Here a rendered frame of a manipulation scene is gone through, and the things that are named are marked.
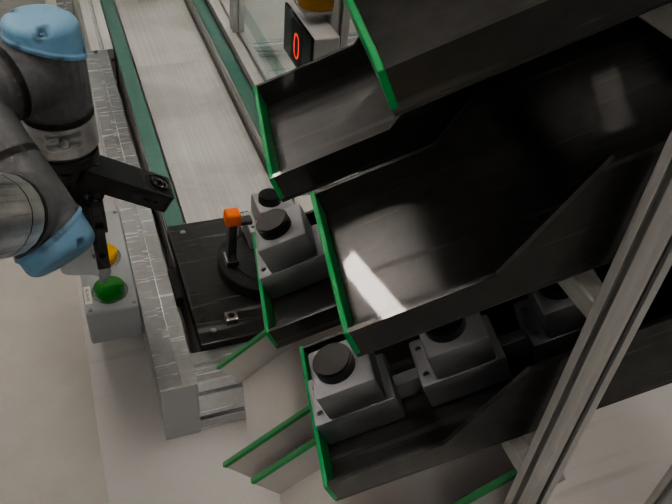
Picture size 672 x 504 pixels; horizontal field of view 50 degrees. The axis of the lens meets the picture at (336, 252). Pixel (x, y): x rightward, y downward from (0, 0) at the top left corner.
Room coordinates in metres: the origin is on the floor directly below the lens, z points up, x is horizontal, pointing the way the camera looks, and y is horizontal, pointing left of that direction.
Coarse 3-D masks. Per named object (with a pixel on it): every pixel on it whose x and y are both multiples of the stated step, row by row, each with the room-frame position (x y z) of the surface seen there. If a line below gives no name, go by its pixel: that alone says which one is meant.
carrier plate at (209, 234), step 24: (192, 240) 0.79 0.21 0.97; (216, 240) 0.79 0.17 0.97; (192, 264) 0.73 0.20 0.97; (216, 264) 0.74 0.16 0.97; (192, 288) 0.69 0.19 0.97; (216, 288) 0.69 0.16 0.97; (192, 312) 0.65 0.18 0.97; (216, 312) 0.65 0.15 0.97; (240, 312) 0.65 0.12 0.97; (216, 336) 0.61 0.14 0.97; (240, 336) 0.61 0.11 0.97
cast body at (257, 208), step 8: (264, 192) 0.75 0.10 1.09; (272, 192) 0.75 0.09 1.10; (256, 200) 0.75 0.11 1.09; (264, 200) 0.74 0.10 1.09; (272, 200) 0.74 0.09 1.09; (280, 200) 0.75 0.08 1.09; (288, 200) 0.75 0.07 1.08; (256, 208) 0.73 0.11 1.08; (264, 208) 0.73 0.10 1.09; (272, 208) 0.73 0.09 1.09; (280, 208) 0.74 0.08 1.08; (256, 216) 0.73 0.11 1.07; (248, 232) 0.72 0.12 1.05; (248, 240) 0.73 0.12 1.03
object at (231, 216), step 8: (232, 208) 0.74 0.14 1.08; (224, 216) 0.73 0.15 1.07; (232, 216) 0.72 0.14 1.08; (240, 216) 0.72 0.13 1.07; (248, 216) 0.74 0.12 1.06; (232, 224) 0.72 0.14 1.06; (240, 224) 0.72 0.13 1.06; (248, 224) 0.73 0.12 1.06; (232, 232) 0.72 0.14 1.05; (232, 240) 0.72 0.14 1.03; (232, 248) 0.72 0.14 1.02; (232, 256) 0.72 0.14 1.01
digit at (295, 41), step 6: (294, 24) 0.97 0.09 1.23; (294, 30) 0.97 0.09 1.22; (300, 30) 0.95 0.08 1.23; (294, 36) 0.97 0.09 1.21; (300, 36) 0.94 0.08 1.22; (294, 42) 0.97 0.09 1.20; (300, 42) 0.94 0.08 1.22; (294, 48) 0.97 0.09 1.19; (300, 48) 0.94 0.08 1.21; (294, 54) 0.97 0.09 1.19; (300, 54) 0.94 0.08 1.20; (294, 60) 0.96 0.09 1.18; (300, 60) 0.94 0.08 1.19
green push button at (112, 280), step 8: (112, 280) 0.69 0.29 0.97; (120, 280) 0.69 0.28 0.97; (96, 288) 0.67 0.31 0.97; (104, 288) 0.67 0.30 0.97; (112, 288) 0.67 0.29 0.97; (120, 288) 0.67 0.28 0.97; (96, 296) 0.66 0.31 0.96; (104, 296) 0.66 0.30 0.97; (112, 296) 0.66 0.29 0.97; (120, 296) 0.67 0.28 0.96
